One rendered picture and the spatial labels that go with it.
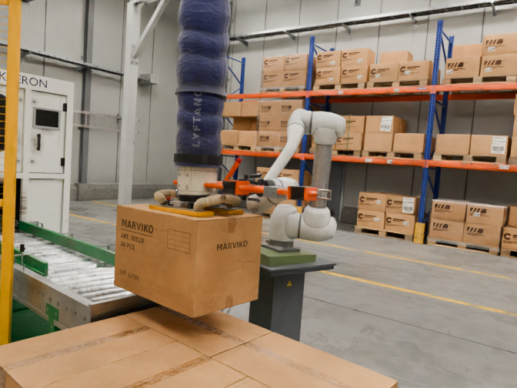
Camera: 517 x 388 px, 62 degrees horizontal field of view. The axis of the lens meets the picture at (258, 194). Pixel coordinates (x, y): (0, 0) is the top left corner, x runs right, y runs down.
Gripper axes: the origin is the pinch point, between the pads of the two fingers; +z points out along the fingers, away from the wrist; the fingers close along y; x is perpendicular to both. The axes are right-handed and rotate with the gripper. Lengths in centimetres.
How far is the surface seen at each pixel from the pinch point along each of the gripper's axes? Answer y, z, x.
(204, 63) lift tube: -52, 7, 19
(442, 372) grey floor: 120, -166, -45
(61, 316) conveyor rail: 73, 33, 84
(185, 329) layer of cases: 66, 9, 18
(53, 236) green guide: 59, -22, 219
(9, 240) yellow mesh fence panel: 42, 42, 131
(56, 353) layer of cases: 66, 61, 31
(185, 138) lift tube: -19.3, 10.2, 24.2
